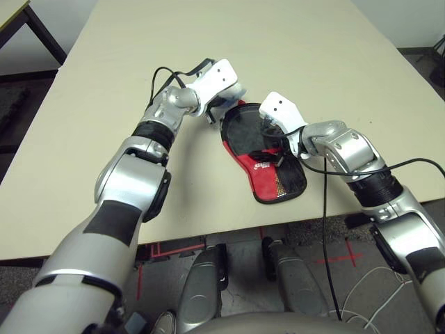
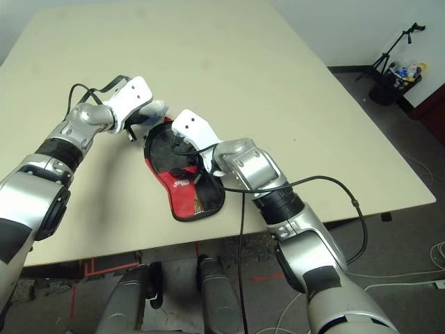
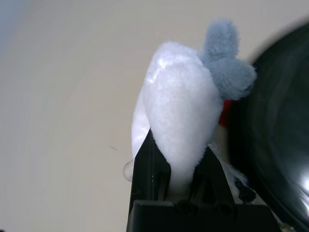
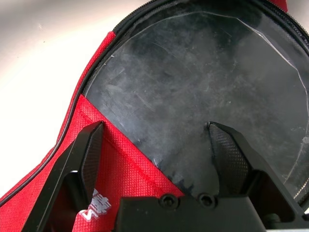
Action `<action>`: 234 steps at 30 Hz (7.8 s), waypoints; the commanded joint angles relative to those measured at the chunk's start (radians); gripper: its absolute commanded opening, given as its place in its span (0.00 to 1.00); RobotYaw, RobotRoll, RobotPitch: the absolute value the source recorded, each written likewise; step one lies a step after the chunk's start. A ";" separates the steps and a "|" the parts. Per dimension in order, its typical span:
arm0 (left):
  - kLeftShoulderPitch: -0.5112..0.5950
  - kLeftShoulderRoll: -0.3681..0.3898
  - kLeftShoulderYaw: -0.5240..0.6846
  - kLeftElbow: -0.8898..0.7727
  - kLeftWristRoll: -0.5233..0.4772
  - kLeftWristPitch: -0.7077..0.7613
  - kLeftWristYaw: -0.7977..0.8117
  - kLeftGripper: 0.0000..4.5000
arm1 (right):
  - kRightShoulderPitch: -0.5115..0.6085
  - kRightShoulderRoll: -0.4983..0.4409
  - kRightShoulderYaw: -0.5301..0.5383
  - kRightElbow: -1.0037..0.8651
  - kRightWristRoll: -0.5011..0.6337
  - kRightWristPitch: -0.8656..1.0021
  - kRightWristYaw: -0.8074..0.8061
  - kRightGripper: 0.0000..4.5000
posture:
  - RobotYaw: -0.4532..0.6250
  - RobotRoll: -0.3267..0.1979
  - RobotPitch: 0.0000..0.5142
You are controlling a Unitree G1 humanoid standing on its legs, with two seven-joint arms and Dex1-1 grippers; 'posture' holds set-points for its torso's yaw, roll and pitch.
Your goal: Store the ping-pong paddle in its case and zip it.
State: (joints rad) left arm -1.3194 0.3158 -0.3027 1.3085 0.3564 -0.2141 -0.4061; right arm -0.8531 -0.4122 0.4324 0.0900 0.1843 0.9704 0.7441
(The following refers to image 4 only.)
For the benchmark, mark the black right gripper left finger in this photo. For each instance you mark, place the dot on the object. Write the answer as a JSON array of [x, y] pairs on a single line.
[[72, 174]]

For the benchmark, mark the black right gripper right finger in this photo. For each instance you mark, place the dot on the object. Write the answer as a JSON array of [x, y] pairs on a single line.
[[241, 159]]

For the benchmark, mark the red black paddle case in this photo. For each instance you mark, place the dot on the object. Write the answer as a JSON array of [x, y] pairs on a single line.
[[135, 169]]

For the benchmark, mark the black rubber ping-pong paddle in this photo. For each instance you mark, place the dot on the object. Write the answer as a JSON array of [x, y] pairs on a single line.
[[193, 84]]

